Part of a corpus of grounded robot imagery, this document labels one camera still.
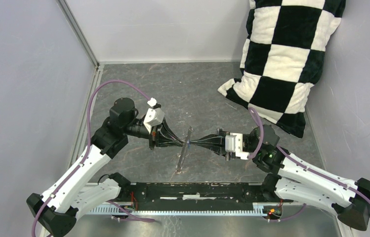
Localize black white checkered pillow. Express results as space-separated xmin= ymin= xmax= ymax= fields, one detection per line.
xmin=218 ymin=0 xmax=346 ymax=138

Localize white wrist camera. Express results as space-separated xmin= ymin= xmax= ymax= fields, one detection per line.
xmin=225 ymin=133 xmax=249 ymax=160
xmin=143 ymin=98 xmax=165 ymax=132

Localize white slotted cable duct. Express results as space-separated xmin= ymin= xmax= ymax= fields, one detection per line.
xmin=61 ymin=204 xmax=266 ymax=217

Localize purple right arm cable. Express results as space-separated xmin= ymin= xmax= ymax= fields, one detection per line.
xmin=247 ymin=107 xmax=370 ymax=223

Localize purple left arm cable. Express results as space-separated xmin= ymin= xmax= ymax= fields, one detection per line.
xmin=31 ymin=79 xmax=158 ymax=237

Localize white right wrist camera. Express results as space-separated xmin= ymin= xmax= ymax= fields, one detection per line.
xmin=225 ymin=133 xmax=249 ymax=160

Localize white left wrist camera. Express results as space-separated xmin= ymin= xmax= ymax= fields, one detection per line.
xmin=143 ymin=98 xmax=165 ymax=132

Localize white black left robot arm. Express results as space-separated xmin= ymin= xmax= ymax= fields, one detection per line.
xmin=26 ymin=98 xmax=185 ymax=237

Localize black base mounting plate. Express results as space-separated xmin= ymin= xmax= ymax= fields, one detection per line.
xmin=111 ymin=182 xmax=281 ymax=211

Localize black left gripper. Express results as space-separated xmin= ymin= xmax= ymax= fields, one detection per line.
xmin=124 ymin=117 xmax=184 ymax=150

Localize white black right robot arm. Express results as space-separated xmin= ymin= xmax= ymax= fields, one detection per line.
xmin=187 ymin=125 xmax=370 ymax=231

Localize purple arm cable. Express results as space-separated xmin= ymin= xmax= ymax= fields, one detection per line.
xmin=247 ymin=107 xmax=370 ymax=223
xmin=31 ymin=79 xmax=158 ymax=237

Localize aluminium frame rail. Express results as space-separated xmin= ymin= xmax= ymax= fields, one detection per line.
xmin=57 ymin=0 xmax=102 ymax=167

